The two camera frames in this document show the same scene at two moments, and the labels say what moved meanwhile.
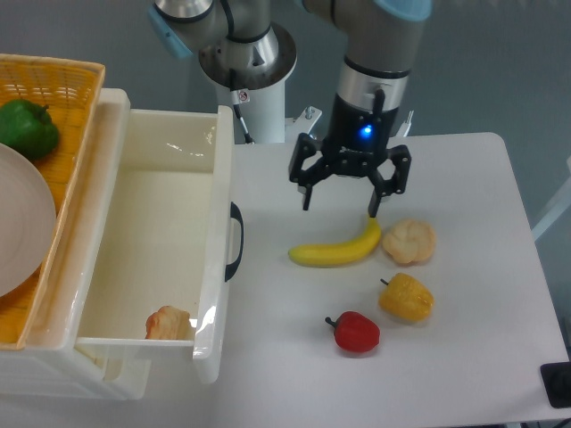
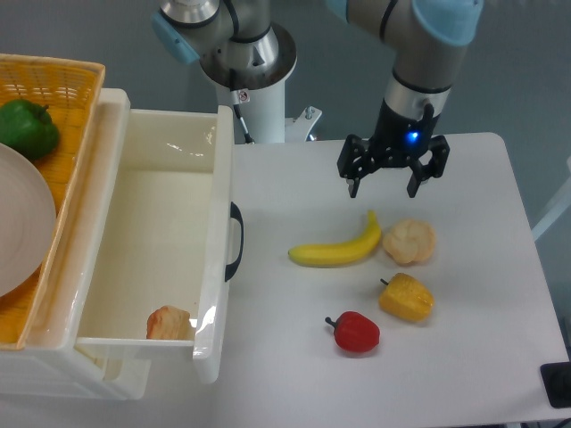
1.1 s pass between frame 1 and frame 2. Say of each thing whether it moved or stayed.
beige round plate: stayed
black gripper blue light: moved
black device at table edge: stayed
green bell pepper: stayed
